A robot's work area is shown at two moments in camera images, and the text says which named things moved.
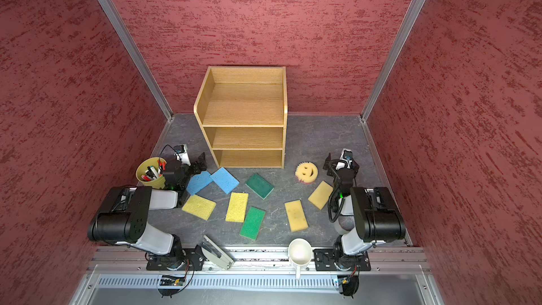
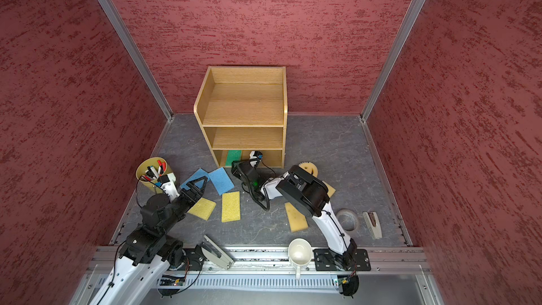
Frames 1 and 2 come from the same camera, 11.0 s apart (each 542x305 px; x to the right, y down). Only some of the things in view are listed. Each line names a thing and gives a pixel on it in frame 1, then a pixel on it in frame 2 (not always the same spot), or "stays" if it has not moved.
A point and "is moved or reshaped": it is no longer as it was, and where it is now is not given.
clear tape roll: x=346 y=222 stays
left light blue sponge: x=197 y=182 stays
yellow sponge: x=237 y=207 is moved or reshaped
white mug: x=300 y=253 stays
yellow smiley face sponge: x=306 y=171 stays
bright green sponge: x=252 y=223 to x=233 y=155
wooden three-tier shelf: x=243 y=111 stays
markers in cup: x=152 y=173 stays
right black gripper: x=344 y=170 to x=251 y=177
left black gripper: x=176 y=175 to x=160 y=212
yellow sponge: x=201 y=207 stays
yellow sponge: x=296 y=215 stays
